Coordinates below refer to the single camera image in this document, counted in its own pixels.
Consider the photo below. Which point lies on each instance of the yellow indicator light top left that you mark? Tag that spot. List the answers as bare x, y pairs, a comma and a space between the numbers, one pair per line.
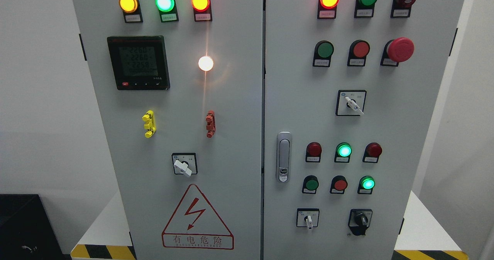
131, 11

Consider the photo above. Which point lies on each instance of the grey left cabinet door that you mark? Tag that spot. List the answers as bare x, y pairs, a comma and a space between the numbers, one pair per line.
229, 163

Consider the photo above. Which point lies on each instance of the green push button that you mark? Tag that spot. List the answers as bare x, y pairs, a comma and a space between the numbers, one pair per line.
323, 54
310, 184

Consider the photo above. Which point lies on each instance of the green indicator top right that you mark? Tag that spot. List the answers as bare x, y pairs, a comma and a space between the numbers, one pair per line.
364, 9

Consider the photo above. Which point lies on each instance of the white-handled selector switch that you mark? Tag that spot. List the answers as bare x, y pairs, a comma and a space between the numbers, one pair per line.
184, 164
307, 218
350, 102

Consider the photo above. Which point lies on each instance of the black box lower left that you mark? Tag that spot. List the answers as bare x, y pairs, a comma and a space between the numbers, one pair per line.
25, 230

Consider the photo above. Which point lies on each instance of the red-rimmed amber indicator light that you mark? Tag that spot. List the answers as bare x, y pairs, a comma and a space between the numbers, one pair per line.
202, 10

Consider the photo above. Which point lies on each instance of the green lit indicator light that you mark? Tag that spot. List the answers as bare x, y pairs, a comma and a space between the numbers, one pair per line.
168, 11

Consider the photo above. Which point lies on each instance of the red electric hazard warning sticker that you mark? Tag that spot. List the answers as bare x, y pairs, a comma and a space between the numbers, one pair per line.
196, 224

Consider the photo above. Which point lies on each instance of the red lit indicator right door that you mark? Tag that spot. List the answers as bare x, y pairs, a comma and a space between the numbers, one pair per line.
327, 9

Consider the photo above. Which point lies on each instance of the red terminal connector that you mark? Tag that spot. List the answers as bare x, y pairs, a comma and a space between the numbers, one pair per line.
210, 124

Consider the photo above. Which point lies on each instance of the black knob selector switch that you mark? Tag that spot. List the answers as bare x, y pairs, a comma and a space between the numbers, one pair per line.
359, 221

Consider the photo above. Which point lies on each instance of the chrome door handle lock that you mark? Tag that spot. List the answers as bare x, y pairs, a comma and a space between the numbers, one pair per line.
283, 154

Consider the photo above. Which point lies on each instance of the red push button lower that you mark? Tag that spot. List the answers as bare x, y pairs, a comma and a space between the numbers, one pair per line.
338, 185

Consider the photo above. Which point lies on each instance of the green indicator lower right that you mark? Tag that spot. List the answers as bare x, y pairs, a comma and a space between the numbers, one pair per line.
366, 185

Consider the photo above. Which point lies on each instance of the black digital power meter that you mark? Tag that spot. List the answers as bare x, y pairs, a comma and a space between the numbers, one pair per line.
139, 62

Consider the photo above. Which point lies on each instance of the red indicator right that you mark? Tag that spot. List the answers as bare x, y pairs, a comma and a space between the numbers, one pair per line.
372, 153

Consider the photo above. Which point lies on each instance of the white-handled selector switch bottom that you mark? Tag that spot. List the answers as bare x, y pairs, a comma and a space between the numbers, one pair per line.
307, 218

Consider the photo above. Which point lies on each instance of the green push button lower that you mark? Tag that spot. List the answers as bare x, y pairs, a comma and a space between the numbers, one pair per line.
310, 184

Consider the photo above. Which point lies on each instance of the red push button upper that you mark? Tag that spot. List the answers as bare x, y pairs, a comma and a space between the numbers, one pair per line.
358, 51

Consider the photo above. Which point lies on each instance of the green push button upper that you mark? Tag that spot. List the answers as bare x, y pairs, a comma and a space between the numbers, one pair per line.
323, 54

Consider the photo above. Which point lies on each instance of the white-handled selector switch upper right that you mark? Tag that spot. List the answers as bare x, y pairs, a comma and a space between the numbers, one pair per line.
350, 102

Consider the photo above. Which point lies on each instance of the dark red buzzer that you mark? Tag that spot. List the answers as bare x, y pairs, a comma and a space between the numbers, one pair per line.
401, 8

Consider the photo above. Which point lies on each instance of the grey cabinet door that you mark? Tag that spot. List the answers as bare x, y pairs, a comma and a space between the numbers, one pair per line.
301, 99
229, 163

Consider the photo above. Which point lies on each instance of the white glowing lamp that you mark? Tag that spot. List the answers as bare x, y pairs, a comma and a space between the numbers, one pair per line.
206, 63

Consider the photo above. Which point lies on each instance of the grey right cabinet door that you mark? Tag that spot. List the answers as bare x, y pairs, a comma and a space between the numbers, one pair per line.
301, 99

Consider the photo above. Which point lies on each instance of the yellow terminal connector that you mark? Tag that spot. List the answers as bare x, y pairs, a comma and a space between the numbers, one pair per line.
149, 123

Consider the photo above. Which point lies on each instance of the red push button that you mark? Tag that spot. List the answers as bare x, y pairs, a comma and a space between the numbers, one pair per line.
358, 51
338, 185

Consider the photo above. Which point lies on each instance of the white-handled selector switch left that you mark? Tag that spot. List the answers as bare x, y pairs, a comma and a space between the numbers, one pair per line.
184, 164

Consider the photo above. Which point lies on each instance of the green lit indicator middle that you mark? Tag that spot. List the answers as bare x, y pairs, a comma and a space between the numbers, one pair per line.
343, 153

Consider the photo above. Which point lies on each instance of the dark red indicator left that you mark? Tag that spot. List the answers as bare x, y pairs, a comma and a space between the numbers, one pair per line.
313, 152

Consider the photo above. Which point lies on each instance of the red emergency stop mushroom button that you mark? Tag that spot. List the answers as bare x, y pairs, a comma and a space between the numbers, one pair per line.
397, 51

